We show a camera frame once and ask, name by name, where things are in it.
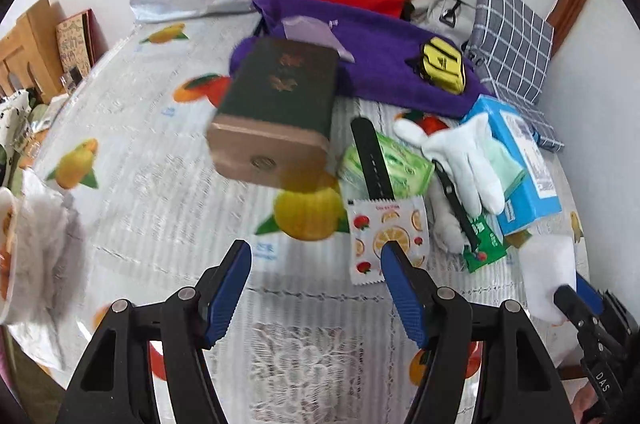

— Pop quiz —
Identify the green tissue pack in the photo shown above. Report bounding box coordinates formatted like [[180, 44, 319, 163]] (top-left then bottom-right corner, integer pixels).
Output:
[[337, 131, 435, 199]]

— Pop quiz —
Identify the white sponge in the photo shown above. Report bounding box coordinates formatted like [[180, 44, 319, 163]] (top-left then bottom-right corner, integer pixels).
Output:
[[517, 235, 578, 325]]

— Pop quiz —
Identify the green snack packet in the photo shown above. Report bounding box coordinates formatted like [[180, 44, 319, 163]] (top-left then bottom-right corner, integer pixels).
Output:
[[460, 214, 511, 273]]

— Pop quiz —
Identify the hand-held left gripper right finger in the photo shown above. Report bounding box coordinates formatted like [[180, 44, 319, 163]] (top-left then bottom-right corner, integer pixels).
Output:
[[380, 241, 586, 424]]

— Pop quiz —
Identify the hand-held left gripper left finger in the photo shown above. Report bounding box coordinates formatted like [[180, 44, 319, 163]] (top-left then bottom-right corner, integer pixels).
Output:
[[55, 240, 252, 424]]

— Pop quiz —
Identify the white black-spotted cloth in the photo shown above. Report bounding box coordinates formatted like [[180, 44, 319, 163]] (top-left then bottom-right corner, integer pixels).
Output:
[[0, 88, 36, 169]]

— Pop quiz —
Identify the wooden chair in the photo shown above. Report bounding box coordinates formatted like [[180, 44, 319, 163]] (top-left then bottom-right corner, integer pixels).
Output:
[[0, 0, 66, 104]]

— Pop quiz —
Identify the purple fleece cloth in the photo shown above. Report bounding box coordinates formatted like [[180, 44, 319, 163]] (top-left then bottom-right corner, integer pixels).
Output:
[[229, 0, 493, 121]]

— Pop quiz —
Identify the white glove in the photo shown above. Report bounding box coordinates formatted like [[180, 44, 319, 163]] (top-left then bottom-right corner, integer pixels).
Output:
[[392, 113, 505, 215]]

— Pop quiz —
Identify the black carabiner clip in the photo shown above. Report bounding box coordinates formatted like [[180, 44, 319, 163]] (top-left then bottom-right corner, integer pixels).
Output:
[[431, 159, 483, 249]]

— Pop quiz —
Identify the pale purple label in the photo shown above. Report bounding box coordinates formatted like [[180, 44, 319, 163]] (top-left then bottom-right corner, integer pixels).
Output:
[[282, 18, 356, 63]]

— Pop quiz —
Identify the person's right hand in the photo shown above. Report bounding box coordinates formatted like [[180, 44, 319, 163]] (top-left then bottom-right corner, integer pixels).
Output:
[[570, 385, 600, 424]]

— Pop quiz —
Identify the grey plaid cloth bag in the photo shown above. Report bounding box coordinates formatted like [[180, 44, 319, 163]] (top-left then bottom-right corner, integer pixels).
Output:
[[462, 0, 566, 153]]

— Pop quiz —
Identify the white tissue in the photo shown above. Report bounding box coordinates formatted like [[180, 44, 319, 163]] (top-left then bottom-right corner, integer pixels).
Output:
[[430, 176, 468, 253]]

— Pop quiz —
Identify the dark green gift box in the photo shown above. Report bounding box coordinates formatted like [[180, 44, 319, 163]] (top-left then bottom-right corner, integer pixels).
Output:
[[206, 36, 341, 193]]

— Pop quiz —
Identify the white bowl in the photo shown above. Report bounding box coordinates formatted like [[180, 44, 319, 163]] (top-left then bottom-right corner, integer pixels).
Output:
[[0, 188, 21, 321]]

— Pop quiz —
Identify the brown printed box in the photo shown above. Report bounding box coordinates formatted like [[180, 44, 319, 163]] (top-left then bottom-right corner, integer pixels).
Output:
[[55, 8, 108, 77]]

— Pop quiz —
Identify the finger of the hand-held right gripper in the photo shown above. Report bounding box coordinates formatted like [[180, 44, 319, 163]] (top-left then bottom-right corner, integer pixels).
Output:
[[553, 285, 597, 332], [574, 272, 610, 317]]

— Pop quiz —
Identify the blue tissue box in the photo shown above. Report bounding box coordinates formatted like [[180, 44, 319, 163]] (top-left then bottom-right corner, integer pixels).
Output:
[[460, 94, 563, 237]]

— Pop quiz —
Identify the fruit print wipe packet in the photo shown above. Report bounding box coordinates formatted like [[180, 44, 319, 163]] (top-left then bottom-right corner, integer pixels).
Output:
[[346, 198, 432, 286]]

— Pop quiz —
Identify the white fluffy cloth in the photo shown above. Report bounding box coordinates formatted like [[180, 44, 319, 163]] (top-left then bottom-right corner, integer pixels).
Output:
[[15, 171, 86, 322]]

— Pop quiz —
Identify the fruit print tablecloth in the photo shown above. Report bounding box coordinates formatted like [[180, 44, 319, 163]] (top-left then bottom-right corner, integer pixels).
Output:
[[10, 11, 593, 385]]

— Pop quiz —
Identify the yellow pouch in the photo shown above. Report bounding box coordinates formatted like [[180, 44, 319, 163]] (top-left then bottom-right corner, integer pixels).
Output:
[[407, 38, 466, 95]]

